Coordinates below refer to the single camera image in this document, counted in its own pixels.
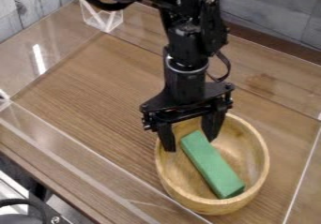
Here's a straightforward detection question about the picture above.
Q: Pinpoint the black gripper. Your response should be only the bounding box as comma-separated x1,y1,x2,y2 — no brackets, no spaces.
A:
140,54,235,152

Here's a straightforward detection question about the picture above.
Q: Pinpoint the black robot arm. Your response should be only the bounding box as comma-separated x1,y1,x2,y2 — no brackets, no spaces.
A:
87,0,235,152

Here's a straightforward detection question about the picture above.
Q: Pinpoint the black cable lower left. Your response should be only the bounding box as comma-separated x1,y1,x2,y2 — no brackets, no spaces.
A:
0,199,31,224

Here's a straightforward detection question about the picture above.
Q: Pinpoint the clear acrylic corner bracket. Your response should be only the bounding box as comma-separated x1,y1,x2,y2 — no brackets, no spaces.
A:
79,0,124,33

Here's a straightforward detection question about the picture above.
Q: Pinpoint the green rectangular block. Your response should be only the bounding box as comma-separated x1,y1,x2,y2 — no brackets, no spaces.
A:
181,131,247,199

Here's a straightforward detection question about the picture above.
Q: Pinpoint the black metal mount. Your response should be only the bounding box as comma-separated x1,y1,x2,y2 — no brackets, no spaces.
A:
29,193,73,224

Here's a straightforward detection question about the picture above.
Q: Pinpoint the light wooden bowl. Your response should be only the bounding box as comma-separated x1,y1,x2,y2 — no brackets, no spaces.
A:
154,113,271,216

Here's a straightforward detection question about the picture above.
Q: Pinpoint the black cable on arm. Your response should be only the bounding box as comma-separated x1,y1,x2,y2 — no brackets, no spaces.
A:
205,50,232,83

